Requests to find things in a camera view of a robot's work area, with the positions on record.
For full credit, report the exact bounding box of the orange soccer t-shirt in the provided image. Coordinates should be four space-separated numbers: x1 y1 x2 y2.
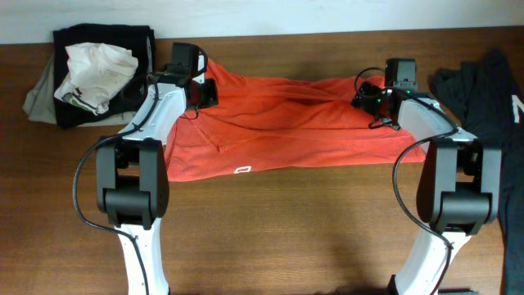
165 61 415 182

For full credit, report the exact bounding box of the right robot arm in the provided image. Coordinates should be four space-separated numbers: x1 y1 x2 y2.
352 58 502 295

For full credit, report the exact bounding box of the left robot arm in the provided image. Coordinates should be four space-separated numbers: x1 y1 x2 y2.
96 43 219 294

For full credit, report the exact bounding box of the black folded garment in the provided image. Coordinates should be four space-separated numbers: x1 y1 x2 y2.
53 24 156 129

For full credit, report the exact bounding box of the black t-shirt at right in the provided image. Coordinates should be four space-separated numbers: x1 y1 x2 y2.
430 49 523 294

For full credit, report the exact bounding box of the grey folded garment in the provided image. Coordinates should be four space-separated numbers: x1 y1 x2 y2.
23 54 136 127

